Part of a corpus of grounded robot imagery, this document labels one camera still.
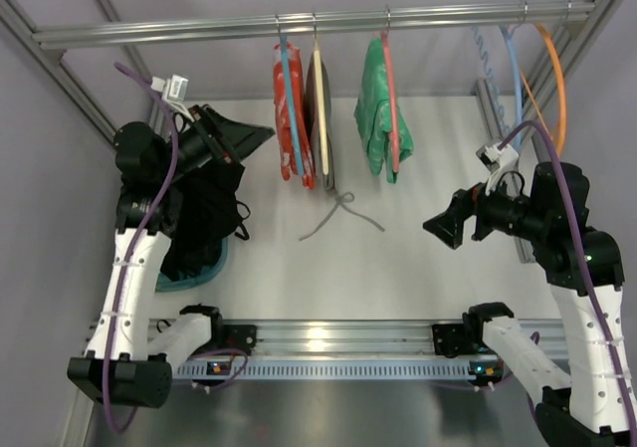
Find red white patterned trousers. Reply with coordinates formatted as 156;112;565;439
273;42;316;190

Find teal blue hanger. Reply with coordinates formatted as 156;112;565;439
275;14;304;176

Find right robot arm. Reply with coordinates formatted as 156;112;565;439
423;162;636;446

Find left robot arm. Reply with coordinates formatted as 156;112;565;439
67;105;275;408

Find orange hanger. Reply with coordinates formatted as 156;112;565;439
520;23;568;155

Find brown grey trousers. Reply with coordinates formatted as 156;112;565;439
304;56;336;192

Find beige wooden hanger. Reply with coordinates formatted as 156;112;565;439
313;14;329;176

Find green patterned trousers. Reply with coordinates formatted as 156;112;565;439
354;35;415;184

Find light blue spiral hanger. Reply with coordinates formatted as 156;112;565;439
471;26;510;133

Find pink hanger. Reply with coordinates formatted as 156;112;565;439
380;6;400;173

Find black clothes pile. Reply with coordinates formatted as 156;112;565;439
118;157;252;284

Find teal laundry basket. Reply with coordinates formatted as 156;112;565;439
155;238;229;293

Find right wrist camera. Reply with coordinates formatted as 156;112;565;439
476;143;519;195

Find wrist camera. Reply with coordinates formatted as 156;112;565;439
150;75;189;112
476;143;519;195

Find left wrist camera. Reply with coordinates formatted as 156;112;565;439
150;75;189;112

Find right aluminium frame post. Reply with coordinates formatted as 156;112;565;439
472;0;624;264

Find aluminium frame post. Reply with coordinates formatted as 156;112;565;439
1;0;151;166
472;0;624;264

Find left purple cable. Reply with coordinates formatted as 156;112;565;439
102;61;180;434

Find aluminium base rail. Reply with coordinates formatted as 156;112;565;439
82;318;573;363

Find aluminium hanging rail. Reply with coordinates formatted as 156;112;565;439
33;0;595;50

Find light blue cable duct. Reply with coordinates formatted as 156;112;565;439
172;357;504;381

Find left aluminium frame post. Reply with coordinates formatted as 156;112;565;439
1;0;151;166

